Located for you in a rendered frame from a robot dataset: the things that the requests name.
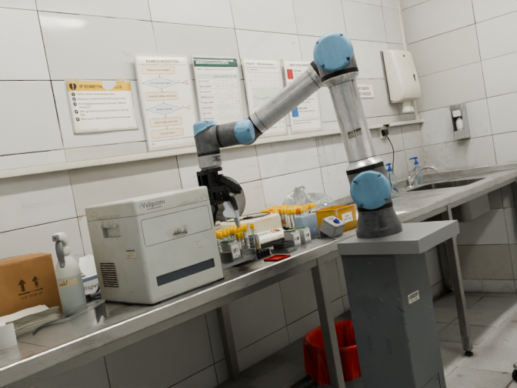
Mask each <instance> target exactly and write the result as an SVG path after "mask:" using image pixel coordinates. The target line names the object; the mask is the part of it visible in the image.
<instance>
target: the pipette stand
mask: <svg viewBox="0 0 517 388"><path fill-rule="evenodd" d="M294 220H295V227H298V226H307V227H308V228H309V230H310V234H311V239H315V238H318V237H319V226H318V221H317V216H316V212H313V213H307V214H305V215H302V216H297V217H295V218H294Z"/></svg>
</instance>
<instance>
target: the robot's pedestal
mask: <svg viewBox="0 0 517 388"><path fill-rule="evenodd" d="M341 257H342V265H343V269H344V274H345V283H346V288H347V293H348V298H349V306H350V311H351V316H352V325H353V329H354V334H355V342H356V347H357V352H358V357H359V365H360V370H361V375H362V384H363V388H446V384H445V375H444V370H443V365H442V356H441V351H440V345H439V337H438V332H437V326H436V321H435V313H434V308H433V302H432V294H431V289H430V283H429V275H428V270H427V264H426V259H425V252H423V253H420V254H382V255H341Z"/></svg>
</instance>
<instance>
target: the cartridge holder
mask: <svg viewBox="0 0 517 388"><path fill-rule="evenodd" d="M273 248H274V249H270V252H271V253H290V252H291V251H293V250H297V246H293V245H292V240H286V241H279V242H275V243H273Z"/></svg>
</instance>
